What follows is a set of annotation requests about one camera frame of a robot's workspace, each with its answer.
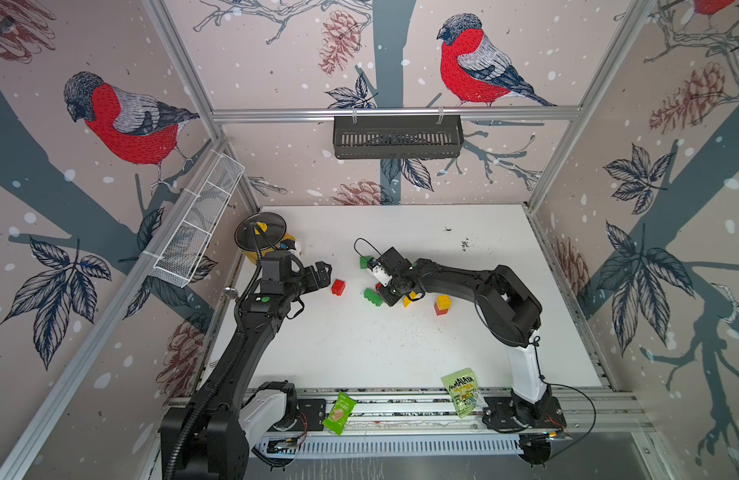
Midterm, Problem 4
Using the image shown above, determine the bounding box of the yellow square lego brick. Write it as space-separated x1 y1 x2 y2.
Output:
437 295 451 309

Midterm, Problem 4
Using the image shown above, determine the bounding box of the large green snack bag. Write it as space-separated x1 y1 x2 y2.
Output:
441 368 483 419

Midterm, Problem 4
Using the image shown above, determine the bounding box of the yellow curved lego lower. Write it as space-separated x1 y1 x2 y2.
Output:
403 292 421 308

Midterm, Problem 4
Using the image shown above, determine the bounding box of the black hanging wire basket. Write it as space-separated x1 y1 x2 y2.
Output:
332 115 465 160

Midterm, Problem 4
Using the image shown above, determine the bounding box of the white wire mesh basket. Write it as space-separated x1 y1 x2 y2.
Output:
150 152 244 288

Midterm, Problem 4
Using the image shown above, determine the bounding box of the yellow pot with black lid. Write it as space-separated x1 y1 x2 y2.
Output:
234 212 301 264

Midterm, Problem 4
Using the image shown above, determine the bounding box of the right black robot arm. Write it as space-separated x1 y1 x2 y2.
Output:
367 248 567 434

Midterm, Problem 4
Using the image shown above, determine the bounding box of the green long lego brick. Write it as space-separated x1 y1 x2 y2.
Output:
363 288 385 307

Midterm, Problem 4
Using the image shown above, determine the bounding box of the small green snack packet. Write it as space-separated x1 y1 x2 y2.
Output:
322 392 357 436

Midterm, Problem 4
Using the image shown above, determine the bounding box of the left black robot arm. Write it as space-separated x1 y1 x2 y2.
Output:
160 250 332 479

